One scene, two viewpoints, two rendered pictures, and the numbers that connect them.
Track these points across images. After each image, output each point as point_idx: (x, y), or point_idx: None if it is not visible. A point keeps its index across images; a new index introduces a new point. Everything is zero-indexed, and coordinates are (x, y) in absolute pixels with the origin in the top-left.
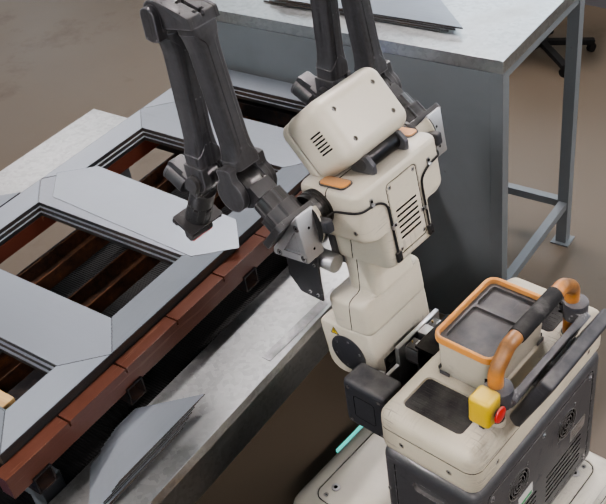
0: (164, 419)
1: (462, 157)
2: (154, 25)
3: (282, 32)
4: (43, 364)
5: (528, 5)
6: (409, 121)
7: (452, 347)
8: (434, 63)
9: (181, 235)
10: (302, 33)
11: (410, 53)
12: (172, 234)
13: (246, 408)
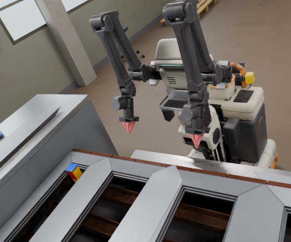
0: (274, 179)
1: (96, 142)
2: (192, 9)
3: (10, 178)
4: (284, 217)
5: (48, 100)
6: (156, 67)
7: (231, 83)
8: (72, 118)
9: (165, 191)
10: (19, 166)
11: (63, 123)
12: (164, 196)
13: None
